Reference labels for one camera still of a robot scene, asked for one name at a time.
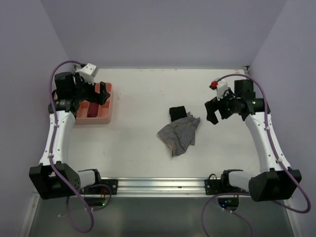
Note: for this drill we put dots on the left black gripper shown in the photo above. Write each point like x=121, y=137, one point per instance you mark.
x=96, y=97

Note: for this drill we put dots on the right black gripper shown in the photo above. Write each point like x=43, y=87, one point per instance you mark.
x=214, y=104

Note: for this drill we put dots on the grey striped underwear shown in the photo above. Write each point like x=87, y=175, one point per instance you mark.
x=180, y=134

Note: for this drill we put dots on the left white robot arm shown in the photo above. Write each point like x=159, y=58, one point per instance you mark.
x=53, y=177

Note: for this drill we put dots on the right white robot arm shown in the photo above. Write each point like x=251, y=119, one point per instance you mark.
x=276, y=180

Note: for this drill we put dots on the dark red rolled underwear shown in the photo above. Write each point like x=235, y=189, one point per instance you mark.
x=92, y=111

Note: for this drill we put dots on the black underwear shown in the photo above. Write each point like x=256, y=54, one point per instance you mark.
x=177, y=113

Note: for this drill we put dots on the pink divided organizer tray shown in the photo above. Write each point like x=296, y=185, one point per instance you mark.
x=98, y=111

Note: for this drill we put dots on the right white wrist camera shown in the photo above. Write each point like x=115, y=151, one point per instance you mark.
x=220, y=86

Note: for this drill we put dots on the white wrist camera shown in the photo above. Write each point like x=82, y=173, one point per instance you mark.
x=220, y=86
x=88, y=73

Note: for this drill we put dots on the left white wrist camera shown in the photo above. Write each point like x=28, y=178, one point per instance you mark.
x=88, y=73

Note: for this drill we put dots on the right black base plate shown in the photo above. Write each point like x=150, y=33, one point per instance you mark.
x=214, y=185

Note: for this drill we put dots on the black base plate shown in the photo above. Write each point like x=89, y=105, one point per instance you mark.
x=214, y=185
x=103, y=187

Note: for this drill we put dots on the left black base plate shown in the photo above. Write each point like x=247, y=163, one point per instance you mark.
x=103, y=187

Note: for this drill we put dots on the aluminium mounting rail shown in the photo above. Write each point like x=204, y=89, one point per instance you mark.
x=160, y=187

